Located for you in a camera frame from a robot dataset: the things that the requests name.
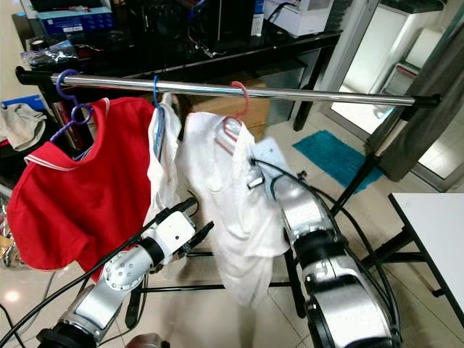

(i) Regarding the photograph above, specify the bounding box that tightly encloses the grey cloth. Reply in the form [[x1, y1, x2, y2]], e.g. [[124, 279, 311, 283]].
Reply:
[[0, 101, 48, 152]]

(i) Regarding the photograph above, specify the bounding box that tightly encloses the sliding glass door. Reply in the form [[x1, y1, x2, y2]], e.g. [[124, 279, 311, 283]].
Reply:
[[330, 0, 464, 135]]

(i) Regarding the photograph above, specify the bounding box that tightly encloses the blue clothes hanger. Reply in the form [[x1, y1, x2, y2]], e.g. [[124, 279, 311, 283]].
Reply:
[[151, 75, 166, 157]]

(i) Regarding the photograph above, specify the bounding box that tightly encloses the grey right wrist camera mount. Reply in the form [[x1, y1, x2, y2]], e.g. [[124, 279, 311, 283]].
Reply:
[[250, 138, 287, 182]]

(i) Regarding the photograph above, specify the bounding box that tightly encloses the large white shirt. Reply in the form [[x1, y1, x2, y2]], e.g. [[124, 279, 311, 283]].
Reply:
[[174, 111, 294, 307]]

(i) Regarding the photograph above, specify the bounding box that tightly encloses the pink clothes hanger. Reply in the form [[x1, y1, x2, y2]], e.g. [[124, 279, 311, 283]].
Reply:
[[217, 80, 252, 149]]

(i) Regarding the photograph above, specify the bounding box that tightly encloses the grey curtain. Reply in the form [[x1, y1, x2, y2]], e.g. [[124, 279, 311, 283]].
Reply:
[[377, 14, 464, 182]]

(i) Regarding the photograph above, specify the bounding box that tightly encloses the blue carton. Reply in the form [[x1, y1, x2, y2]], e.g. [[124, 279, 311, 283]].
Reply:
[[36, 7, 117, 36]]

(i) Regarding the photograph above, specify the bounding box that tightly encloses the teal rug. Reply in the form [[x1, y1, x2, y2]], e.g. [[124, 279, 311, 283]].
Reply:
[[294, 129, 385, 191]]

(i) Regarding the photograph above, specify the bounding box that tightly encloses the narrow white garment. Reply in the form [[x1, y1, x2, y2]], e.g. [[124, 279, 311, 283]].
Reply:
[[145, 93, 183, 225]]

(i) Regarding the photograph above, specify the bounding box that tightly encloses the black desk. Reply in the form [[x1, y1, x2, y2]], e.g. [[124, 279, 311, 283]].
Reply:
[[14, 0, 345, 135]]

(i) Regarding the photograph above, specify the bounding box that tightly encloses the purple clothes hanger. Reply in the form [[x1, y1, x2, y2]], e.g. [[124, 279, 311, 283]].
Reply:
[[54, 69, 95, 160]]

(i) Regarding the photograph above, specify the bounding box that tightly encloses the brown cardboard box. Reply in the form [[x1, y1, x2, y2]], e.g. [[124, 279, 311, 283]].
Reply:
[[188, 72, 269, 140]]

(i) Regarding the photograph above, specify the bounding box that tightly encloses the grey robot foot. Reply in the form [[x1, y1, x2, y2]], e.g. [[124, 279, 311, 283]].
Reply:
[[127, 332, 169, 348]]

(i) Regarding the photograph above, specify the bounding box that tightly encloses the white carton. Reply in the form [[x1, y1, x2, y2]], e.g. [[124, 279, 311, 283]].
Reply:
[[265, 0, 334, 37]]

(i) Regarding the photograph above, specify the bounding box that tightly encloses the clear bag with snacks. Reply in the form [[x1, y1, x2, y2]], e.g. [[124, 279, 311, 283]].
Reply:
[[0, 210, 21, 270]]

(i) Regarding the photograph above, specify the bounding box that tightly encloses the clear bag with black parts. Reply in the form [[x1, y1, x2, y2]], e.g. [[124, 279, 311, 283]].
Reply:
[[22, 38, 80, 70]]

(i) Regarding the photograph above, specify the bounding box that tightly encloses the red polo shirt striped collar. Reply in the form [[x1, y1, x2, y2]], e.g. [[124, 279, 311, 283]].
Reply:
[[7, 96, 157, 280]]

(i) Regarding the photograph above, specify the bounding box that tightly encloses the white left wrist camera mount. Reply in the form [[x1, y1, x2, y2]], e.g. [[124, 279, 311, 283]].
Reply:
[[152, 210, 198, 254]]

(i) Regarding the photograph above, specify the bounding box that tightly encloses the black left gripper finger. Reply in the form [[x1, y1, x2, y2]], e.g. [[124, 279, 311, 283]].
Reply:
[[183, 221, 215, 254], [154, 196, 198, 224]]

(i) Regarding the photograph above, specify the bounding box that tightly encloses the black computer case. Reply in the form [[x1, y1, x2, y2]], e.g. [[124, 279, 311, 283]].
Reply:
[[127, 0, 254, 51]]

